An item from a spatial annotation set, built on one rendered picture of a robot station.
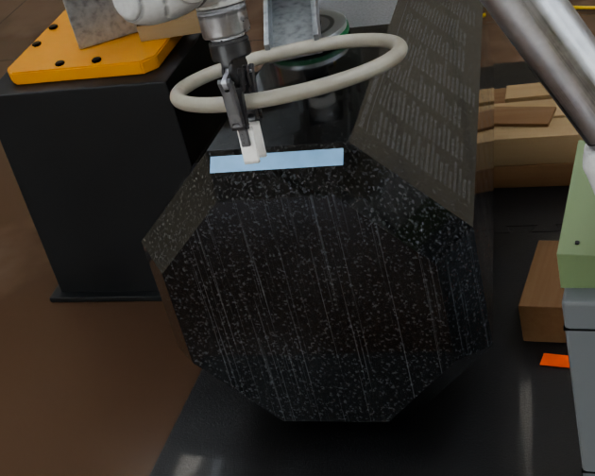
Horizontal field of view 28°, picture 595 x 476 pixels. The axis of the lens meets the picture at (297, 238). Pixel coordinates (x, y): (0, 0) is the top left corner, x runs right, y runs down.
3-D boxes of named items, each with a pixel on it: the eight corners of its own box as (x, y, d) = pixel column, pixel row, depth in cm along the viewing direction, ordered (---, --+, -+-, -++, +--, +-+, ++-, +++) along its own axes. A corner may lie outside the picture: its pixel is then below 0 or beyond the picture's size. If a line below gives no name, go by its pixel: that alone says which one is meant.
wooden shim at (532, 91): (505, 102, 411) (504, 98, 410) (507, 89, 419) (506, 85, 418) (579, 95, 404) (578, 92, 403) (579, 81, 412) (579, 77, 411)
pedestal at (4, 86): (50, 302, 385) (-33, 102, 345) (127, 192, 436) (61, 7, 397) (238, 300, 362) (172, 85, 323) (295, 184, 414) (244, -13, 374)
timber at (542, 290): (569, 343, 310) (564, 307, 303) (522, 341, 315) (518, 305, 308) (586, 275, 332) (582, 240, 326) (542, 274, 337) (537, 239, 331)
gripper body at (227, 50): (238, 38, 211) (249, 89, 214) (254, 28, 218) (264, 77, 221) (199, 44, 213) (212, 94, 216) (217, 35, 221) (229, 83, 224)
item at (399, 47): (189, 76, 266) (185, 63, 265) (404, 32, 260) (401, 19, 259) (153, 131, 220) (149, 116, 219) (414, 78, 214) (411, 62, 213)
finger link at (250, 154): (252, 126, 219) (250, 127, 218) (261, 161, 221) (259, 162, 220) (237, 127, 220) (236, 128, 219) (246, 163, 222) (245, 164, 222)
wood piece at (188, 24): (140, 42, 344) (135, 26, 341) (149, 28, 352) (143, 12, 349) (206, 32, 339) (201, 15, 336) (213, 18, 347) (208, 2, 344)
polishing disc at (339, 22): (364, 19, 304) (363, 14, 304) (308, 55, 293) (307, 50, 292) (304, 9, 318) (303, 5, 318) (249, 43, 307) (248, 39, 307)
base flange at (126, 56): (6, 86, 349) (-1, 71, 347) (73, 15, 387) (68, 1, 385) (155, 73, 333) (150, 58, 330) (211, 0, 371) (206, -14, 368)
